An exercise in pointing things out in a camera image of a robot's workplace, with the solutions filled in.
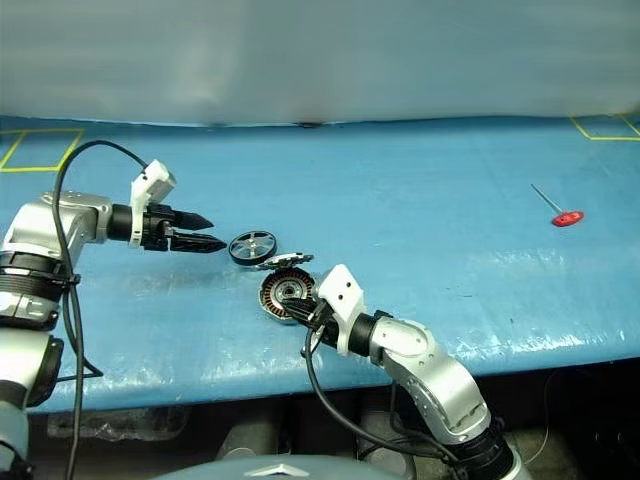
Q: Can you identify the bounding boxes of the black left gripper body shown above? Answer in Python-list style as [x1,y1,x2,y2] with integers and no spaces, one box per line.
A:
[140,203,176,252]

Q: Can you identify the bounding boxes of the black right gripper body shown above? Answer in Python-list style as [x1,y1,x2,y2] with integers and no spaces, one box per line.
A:
[299,299,341,346]

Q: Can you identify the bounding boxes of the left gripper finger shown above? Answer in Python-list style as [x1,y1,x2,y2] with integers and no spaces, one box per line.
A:
[172,210,215,231]
[169,230,229,254]

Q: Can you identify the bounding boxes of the silver motor housing copper windings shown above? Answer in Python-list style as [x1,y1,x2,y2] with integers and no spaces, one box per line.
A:
[258,267,319,329]

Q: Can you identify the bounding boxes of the black rotor ring silver spokes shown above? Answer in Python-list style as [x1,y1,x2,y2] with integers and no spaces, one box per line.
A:
[228,229,279,268]

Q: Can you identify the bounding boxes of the grey rounded cylinder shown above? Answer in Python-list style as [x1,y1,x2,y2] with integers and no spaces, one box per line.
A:
[214,424,281,461]
[357,394,416,476]

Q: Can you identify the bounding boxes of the grey robot torso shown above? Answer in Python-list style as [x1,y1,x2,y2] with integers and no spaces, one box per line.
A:
[154,452,416,480]

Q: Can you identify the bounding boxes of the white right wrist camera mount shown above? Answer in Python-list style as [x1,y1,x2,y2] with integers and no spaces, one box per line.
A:
[317,264,366,356]

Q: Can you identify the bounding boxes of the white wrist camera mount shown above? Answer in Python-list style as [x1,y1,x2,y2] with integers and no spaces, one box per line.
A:
[128,159,177,249]
[317,264,366,356]

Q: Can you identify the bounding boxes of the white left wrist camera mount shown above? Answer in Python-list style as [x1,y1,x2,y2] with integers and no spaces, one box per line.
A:
[128,159,177,249]

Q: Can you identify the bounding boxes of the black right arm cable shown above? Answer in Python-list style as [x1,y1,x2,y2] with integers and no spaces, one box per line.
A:
[299,324,469,476]

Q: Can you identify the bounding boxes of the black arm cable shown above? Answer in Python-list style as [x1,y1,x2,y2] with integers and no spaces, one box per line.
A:
[52,140,151,480]
[299,324,469,476]

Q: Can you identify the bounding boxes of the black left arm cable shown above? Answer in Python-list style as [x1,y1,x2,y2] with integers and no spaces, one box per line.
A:
[52,140,151,480]

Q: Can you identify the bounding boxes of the red handled hex key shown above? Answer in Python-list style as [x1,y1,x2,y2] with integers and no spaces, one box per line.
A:
[530,183,585,227]

